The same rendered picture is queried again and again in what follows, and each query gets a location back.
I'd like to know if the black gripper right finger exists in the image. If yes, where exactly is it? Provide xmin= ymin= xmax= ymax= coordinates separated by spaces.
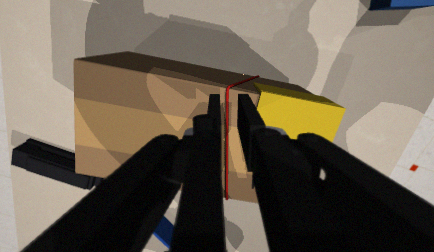
xmin=237 ymin=94 xmax=434 ymax=252

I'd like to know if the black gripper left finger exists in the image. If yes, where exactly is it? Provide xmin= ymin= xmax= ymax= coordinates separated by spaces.
xmin=20 ymin=94 xmax=228 ymax=252

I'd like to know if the brown cardboard box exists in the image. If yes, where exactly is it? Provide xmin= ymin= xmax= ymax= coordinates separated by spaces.
xmin=74 ymin=51 xmax=313 ymax=203

